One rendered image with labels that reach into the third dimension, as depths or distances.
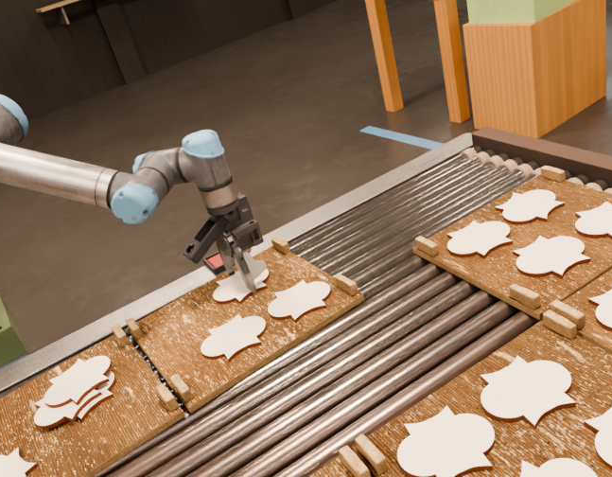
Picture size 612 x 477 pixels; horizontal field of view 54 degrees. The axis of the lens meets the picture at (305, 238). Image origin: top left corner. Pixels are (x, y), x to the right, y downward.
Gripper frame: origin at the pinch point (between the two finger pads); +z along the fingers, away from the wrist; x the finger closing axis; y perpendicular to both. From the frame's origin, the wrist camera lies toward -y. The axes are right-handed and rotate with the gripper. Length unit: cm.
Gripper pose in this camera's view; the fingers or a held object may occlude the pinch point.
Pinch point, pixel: (240, 283)
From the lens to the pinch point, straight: 138.2
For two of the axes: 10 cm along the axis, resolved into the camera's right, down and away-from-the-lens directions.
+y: 8.1, -4.4, 3.9
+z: 2.4, 8.6, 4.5
